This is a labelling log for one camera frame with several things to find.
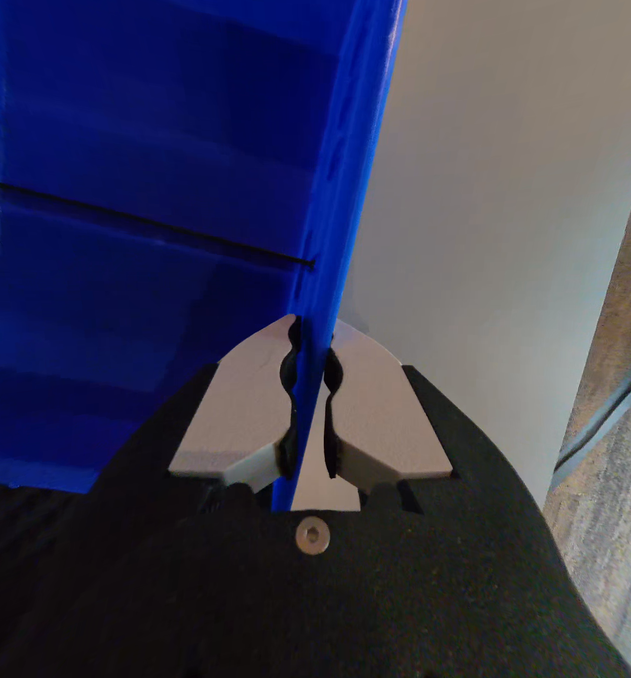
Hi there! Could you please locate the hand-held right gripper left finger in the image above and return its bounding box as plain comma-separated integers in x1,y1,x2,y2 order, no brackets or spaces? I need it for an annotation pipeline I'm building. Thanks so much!
167,314,301,492

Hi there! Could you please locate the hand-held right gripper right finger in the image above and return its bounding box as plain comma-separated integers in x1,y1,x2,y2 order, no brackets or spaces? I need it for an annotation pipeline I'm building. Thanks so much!
322,319,454,494

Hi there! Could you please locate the blue divided plastic bin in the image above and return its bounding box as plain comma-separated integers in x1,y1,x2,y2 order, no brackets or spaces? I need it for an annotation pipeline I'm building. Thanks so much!
0,0,409,513

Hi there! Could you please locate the black bin divider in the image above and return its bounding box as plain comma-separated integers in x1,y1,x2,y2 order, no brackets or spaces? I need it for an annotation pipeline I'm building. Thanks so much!
0,177,317,272

